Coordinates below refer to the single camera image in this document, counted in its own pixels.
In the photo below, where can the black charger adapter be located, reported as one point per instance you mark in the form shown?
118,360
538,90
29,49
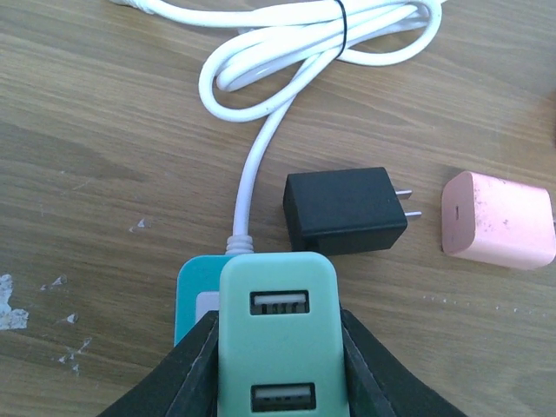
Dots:
344,212

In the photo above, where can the teal power strip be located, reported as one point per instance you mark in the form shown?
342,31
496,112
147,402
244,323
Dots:
197,291

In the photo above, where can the mint green usb adapter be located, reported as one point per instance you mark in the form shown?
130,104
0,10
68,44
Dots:
280,347

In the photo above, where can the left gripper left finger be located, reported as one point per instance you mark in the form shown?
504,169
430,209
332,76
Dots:
185,383

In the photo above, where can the pink charger cube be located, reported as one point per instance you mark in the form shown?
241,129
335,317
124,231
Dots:
497,221

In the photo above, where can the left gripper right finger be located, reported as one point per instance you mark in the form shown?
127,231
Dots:
379,385

